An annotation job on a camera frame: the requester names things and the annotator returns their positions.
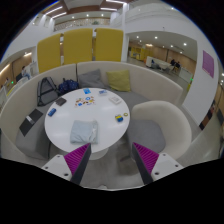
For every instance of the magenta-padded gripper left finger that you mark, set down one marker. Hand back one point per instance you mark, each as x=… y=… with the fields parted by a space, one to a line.
x=78 y=159

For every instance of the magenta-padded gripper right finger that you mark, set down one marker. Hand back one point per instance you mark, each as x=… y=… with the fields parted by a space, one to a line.
x=146 y=158

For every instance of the light blue towel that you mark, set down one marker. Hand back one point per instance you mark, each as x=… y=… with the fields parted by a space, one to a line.
x=83 y=132

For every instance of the white round armchair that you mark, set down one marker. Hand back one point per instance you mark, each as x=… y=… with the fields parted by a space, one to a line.
x=170 y=116

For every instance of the yellow blue toy figure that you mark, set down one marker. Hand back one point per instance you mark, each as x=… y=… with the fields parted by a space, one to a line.
x=119 y=118

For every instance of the small blue box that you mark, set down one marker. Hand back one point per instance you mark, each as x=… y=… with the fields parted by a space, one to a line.
x=52 y=112

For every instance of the colourful sticker sheet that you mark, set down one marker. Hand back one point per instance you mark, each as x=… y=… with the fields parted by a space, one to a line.
x=84 y=101

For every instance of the black laptop sleeve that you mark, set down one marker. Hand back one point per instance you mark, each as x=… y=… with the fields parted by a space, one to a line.
x=30 y=122

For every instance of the dark flat wallet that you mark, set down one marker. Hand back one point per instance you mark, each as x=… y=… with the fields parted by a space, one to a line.
x=60 y=101

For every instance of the flat white box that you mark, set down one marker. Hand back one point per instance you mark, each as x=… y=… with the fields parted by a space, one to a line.
x=115 y=100

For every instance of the small clear blue packet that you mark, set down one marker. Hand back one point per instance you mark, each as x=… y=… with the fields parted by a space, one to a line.
x=103 y=92

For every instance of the dark blue bag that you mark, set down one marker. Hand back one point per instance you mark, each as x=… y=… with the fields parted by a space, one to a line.
x=68 y=86

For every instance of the curved beige sofa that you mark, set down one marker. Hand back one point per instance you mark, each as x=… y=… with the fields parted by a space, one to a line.
x=153 y=85

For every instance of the grey black backpack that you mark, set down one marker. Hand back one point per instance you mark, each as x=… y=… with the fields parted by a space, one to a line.
x=46 y=91

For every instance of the grey cushion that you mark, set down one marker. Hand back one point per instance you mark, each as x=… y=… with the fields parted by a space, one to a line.
x=90 y=79

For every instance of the yellow-green cushion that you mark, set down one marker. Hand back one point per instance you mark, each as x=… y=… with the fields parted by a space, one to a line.
x=118 y=80

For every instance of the person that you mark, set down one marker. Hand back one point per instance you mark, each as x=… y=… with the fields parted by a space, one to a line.
x=24 y=71
x=178 y=65
x=172 y=62

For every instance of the yellow partition panel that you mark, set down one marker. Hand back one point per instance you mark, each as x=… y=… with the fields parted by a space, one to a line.
x=78 y=46
x=109 y=45
x=49 y=53

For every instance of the recessed ceiling spotlights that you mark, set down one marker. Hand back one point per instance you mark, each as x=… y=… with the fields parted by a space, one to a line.
x=155 y=37

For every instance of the ceiling strip lights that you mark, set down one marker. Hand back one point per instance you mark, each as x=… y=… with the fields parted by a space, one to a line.
x=58 y=15

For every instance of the purple wall poster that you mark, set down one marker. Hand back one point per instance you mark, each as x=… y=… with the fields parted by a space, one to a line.
x=208 y=64

